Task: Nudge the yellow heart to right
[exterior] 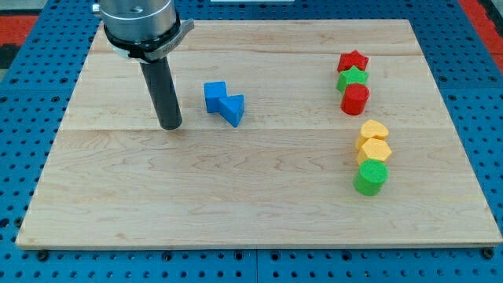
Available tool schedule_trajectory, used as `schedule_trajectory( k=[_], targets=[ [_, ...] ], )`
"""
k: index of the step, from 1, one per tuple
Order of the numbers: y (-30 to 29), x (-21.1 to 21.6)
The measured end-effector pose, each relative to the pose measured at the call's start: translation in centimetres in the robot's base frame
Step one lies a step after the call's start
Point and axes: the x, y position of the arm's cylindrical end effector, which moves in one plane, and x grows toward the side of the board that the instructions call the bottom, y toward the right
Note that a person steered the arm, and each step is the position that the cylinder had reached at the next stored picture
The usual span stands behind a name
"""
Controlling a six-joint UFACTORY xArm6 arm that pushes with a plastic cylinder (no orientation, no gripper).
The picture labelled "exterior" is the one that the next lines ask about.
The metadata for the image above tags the blue cube block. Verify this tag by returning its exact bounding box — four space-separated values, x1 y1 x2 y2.
204 81 227 113

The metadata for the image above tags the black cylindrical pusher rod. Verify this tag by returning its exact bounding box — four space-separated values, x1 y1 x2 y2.
140 57 182 130

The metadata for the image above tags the blue triangle block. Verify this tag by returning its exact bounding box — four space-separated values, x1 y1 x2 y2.
218 94 244 127

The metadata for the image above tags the wooden board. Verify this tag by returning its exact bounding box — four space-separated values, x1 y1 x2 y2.
16 20 502 250

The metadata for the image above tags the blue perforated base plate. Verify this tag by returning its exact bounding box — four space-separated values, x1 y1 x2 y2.
1 0 502 282

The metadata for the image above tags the yellow hexagon block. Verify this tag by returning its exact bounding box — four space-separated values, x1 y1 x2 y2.
356 138 392 165

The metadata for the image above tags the green cylinder block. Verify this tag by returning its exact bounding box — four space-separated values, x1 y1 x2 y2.
353 159 389 196

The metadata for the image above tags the red cylinder block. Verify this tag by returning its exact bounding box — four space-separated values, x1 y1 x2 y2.
340 83 370 116

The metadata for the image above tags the green star block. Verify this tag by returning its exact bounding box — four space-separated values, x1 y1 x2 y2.
336 66 369 94

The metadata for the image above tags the yellow heart block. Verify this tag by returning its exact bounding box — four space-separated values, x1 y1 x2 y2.
355 119 390 149

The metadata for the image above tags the red star block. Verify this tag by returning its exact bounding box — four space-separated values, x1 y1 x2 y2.
336 50 369 72

